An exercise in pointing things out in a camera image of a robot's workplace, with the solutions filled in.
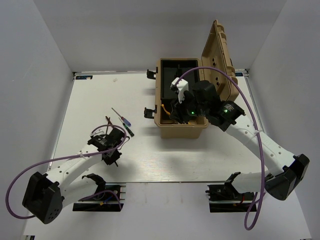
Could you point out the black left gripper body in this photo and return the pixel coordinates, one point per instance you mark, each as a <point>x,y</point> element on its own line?
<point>115,156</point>

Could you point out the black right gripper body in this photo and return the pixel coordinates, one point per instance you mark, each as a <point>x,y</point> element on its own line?
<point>189,108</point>

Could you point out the yellow handled small pliers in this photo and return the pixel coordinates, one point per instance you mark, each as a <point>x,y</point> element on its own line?
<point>167,110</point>

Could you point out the black toolbox tray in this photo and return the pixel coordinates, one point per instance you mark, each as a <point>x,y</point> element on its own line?
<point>171,69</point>

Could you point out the tan plastic toolbox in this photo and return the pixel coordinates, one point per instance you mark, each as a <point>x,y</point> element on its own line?
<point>215,66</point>

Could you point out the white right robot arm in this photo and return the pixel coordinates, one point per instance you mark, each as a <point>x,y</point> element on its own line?
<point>282,170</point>

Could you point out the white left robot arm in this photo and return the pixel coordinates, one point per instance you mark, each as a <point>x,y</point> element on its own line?
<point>48,193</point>

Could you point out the medium dark hex key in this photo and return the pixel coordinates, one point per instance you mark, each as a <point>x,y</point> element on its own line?
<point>108,123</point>

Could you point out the black front toolbox latch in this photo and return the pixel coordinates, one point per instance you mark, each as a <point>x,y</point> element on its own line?
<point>150,113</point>

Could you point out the black toolbox latch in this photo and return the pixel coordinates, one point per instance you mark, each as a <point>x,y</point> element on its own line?
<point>150,113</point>
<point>152,74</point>

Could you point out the black rear toolbox latch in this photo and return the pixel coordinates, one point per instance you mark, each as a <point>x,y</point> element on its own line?
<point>152,74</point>

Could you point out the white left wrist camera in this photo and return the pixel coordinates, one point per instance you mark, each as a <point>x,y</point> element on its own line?
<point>97,132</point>

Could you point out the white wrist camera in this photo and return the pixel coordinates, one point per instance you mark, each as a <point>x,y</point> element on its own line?
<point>97,132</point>
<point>179,86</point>

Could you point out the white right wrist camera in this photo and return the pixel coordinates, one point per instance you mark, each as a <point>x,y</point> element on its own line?
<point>179,86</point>

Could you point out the blue handled screwdriver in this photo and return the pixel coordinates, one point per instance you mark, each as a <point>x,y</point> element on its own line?
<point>122,118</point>

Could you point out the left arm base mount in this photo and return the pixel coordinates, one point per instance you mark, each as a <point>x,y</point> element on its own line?
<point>104,202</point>

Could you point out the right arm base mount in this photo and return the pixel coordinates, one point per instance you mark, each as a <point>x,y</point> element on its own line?
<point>223,200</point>

